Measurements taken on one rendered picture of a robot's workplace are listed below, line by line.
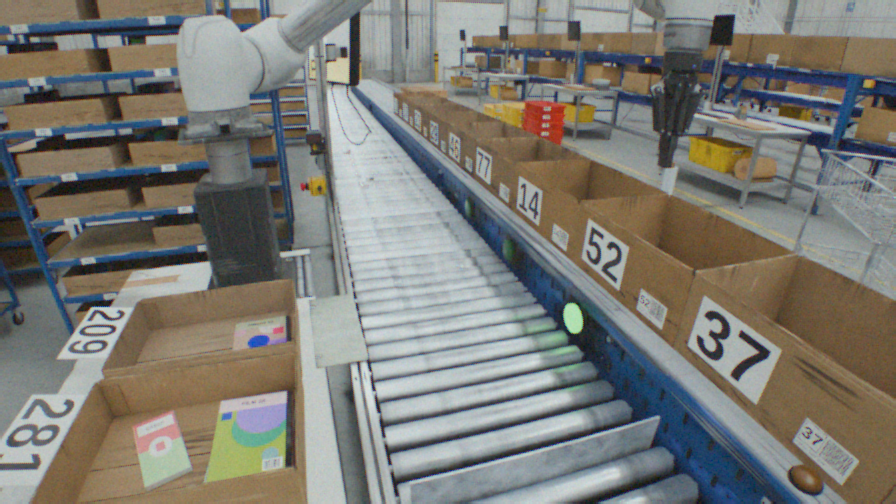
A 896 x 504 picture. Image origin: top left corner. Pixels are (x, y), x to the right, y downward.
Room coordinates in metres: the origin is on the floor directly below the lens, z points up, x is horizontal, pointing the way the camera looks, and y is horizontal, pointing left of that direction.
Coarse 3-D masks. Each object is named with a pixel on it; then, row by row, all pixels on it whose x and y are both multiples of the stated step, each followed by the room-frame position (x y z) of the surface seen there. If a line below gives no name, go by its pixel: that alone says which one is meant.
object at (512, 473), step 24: (624, 432) 0.54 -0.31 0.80; (648, 432) 0.55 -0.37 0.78; (528, 456) 0.48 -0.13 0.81; (552, 456) 0.50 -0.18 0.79; (576, 456) 0.51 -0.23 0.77; (600, 456) 0.52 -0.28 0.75; (624, 456) 0.54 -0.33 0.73; (432, 480) 0.44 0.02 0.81; (456, 480) 0.45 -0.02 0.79; (480, 480) 0.46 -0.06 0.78; (504, 480) 0.47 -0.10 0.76; (528, 480) 0.48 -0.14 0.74
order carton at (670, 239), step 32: (608, 224) 0.92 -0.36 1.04; (640, 224) 1.10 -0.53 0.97; (672, 224) 1.09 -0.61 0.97; (704, 224) 0.99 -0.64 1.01; (736, 224) 0.90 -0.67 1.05; (576, 256) 1.02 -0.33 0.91; (640, 256) 0.80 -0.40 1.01; (672, 256) 1.06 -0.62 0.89; (704, 256) 0.96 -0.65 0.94; (736, 256) 0.88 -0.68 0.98; (768, 256) 0.81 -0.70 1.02; (608, 288) 0.88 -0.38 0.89; (640, 288) 0.78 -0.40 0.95; (672, 288) 0.70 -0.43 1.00; (672, 320) 0.68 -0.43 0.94
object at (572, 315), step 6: (570, 306) 0.88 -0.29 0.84; (576, 306) 0.88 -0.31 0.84; (564, 312) 0.90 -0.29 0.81; (570, 312) 0.88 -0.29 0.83; (576, 312) 0.86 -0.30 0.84; (564, 318) 0.90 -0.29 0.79; (570, 318) 0.87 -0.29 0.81; (576, 318) 0.85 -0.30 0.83; (570, 324) 0.87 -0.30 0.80; (576, 324) 0.85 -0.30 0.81; (570, 330) 0.87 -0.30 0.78; (576, 330) 0.85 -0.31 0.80
